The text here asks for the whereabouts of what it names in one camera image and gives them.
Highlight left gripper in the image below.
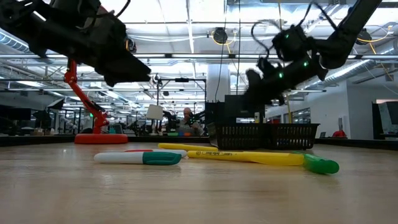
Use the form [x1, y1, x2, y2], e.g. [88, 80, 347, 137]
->
[57, 17, 152, 88]

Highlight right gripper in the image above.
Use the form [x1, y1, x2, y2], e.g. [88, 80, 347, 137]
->
[243, 54, 329, 110]

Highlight yellow slim highlighter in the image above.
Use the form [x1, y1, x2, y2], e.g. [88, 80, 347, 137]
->
[157, 142, 219, 152]
[187, 150, 305, 167]

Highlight white marker red cap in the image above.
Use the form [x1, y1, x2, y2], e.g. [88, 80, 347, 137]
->
[123, 148, 188, 159]

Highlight white marker green cap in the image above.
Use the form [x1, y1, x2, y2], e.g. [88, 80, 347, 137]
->
[93, 151, 183, 166]

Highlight green slim highlighter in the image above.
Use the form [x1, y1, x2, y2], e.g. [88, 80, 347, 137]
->
[292, 151, 340, 175]

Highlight black equipment box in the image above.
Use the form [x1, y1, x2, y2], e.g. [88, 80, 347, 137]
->
[204, 94, 266, 124]

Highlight white table lamp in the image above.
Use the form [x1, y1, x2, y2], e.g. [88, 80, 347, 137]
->
[145, 104, 165, 137]

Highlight black mesh plastic basket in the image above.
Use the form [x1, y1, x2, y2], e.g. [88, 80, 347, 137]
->
[262, 123, 321, 151]
[207, 121, 265, 151]

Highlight red desk lamp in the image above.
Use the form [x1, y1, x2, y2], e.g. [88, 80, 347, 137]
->
[63, 58, 129, 145]

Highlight person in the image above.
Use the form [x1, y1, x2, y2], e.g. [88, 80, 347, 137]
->
[177, 107, 203, 137]

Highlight ceiling cable reel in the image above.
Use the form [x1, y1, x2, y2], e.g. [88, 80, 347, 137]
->
[212, 27, 229, 45]
[125, 36, 138, 54]
[354, 27, 373, 47]

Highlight black gantry frame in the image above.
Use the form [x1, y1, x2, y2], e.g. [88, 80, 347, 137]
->
[156, 77, 208, 125]

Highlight grey ceiling duct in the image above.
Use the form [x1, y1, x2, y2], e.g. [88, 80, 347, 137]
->
[306, 58, 386, 90]

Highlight black metal table frame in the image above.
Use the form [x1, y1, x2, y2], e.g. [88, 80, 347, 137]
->
[0, 134, 398, 151]

